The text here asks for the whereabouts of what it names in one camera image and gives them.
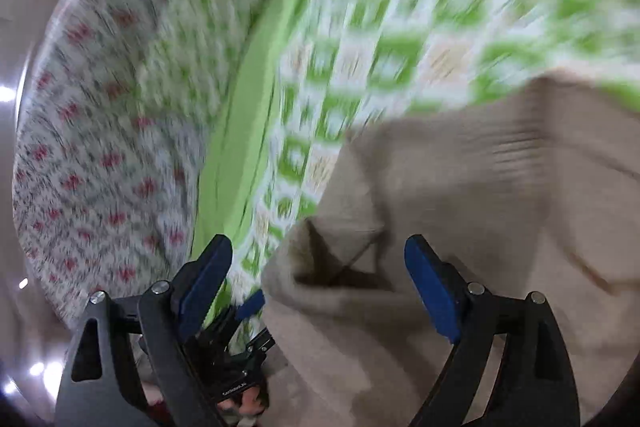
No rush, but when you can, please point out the floral quilt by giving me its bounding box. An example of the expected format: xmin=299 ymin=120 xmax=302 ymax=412
xmin=12 ymin=0 xmax=273 ymax=325

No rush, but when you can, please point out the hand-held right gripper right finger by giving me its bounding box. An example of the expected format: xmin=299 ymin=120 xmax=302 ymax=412
xmin=404 ymin=234 xmax=581 ymax=427

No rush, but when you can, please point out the person's left hand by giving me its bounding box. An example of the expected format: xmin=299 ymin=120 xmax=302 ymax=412
xmin=219 ymin=386 xmax=270 ymax=422

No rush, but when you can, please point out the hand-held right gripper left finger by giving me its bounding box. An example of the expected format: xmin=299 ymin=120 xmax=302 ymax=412
xmin=55 ymin=234 xmax=234 ymax=427

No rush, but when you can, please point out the green checkered bed sheet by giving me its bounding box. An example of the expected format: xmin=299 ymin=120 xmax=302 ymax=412
xmin=192 ymin=0 xmax=640 ymax=348

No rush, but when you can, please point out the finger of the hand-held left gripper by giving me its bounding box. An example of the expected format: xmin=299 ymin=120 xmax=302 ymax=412
xmin=244 ymin=328 xmax=275 ymax=356
xmin=202 ymin=289 xmax=267 ymax=358

